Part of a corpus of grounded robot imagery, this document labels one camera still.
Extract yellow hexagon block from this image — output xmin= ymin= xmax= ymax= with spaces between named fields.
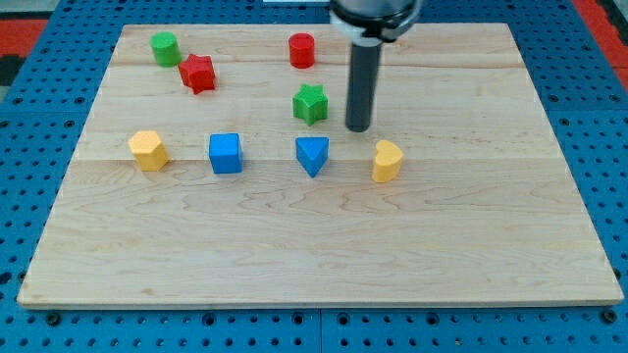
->
xmin=128 ymin=130 xmax=170 ymax=172

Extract blue triangle block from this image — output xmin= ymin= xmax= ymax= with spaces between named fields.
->
xmin=295 ymin=136 xmax=330 ymax=178

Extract green cylinder block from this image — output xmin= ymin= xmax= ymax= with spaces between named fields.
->
xmin=149 ymin=31 xmax=182 ymax=68

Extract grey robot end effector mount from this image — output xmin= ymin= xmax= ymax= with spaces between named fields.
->
xmin=329 ymin=0 xmax=423 ymax=43

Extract blue cube block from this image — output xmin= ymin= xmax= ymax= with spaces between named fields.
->
xmin=208 ymin=133 xmax=243 ymax=174

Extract light wooden board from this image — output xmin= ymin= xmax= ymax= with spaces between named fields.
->
xmin=18 ymin=24 xmax=623 ymax=310

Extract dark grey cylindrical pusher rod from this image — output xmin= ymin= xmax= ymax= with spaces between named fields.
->
xmin=344 ymin=44 xmax=382 ymax=132

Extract yellow heart block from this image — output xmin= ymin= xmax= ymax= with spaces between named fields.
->
xmin=372 ymin=139 xmax=404 ymax=183

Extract green star block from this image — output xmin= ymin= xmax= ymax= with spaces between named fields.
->
xmin=292 ymin=83 xmax=329 ymax=126

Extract red star block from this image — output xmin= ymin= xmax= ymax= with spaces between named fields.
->
xmin=178 ymin=54 xmax=216 ymax=94

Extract red cylinder block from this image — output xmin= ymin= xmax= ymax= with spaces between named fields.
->
xmin=288 ymin=32 xmax=315 ymax=69

